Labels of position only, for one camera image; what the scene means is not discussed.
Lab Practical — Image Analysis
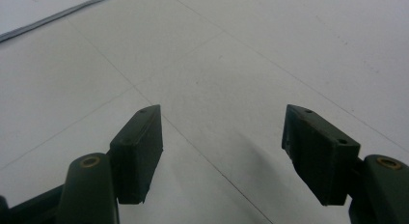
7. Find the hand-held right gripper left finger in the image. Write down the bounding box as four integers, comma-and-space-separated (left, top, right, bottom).
108, 103, 164, 206

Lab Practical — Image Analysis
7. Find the white paper sheet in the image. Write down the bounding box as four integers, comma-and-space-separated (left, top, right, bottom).
0, 0, 125, 43

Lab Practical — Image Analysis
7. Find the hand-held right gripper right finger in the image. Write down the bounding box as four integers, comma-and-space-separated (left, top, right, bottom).
281, 103, 362, 207

